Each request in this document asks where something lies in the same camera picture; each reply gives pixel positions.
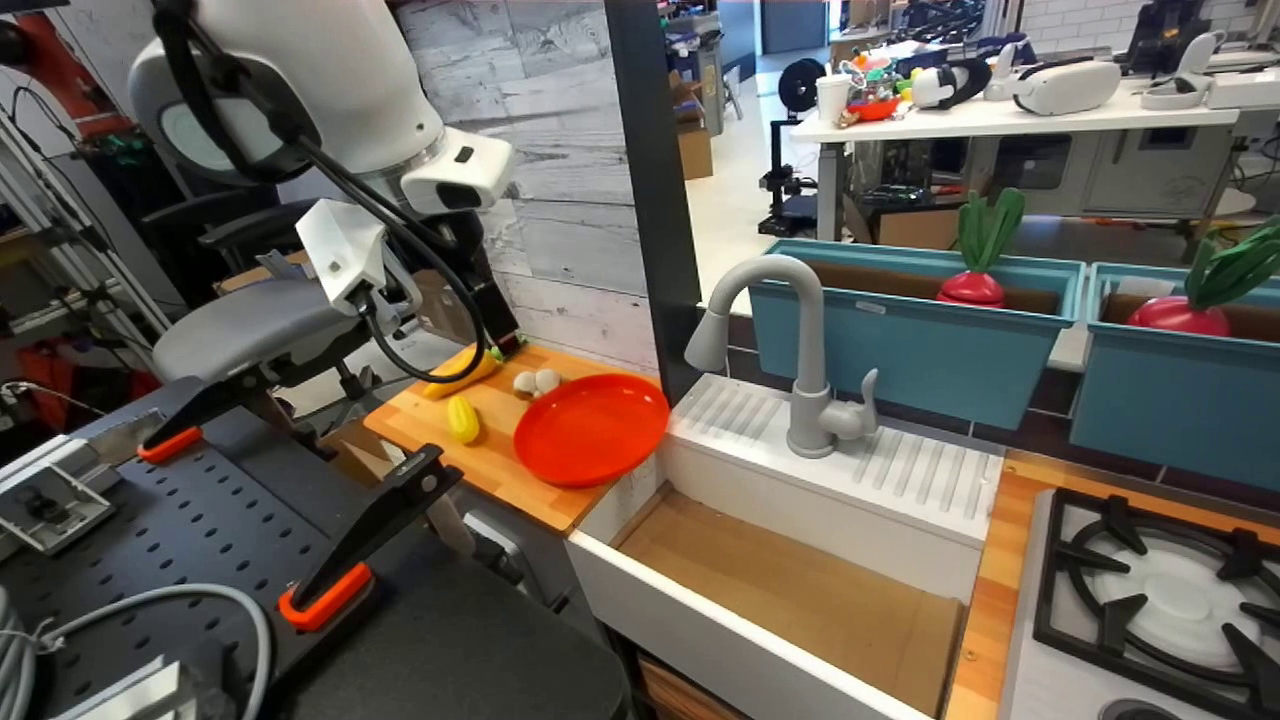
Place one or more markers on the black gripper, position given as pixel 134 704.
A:
pixel 446 273

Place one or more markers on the white toy garlic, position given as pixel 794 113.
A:
pixel 539 381

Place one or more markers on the red plastic bowl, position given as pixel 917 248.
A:
pixel 589 426

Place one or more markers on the grey toy tap faucet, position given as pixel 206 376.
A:
pixel 806 363

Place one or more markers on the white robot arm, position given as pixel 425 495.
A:
pixel 333 65

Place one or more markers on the red radish plushie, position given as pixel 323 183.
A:
pixel 1207 286
pixel 986 255

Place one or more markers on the grey wood-pattern backsplash panel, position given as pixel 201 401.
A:
pixel 574 174

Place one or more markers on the grey office chair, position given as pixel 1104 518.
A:
pixel 253 325

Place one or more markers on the white toy sink basin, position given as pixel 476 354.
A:
pixel 801 562

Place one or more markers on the white cup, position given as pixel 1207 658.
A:
pixel 835 98

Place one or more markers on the colourful toy pile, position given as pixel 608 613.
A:
pixel 872 92

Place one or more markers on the white background table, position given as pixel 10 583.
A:
pixel 1013 121

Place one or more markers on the white VR headset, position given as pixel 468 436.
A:
pixel 1063 82

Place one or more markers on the black stove burner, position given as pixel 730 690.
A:
pixel 1162 601

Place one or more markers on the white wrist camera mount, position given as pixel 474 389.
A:
pixel 340 246

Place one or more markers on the silver metal bracket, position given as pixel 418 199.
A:
pixel 46 504

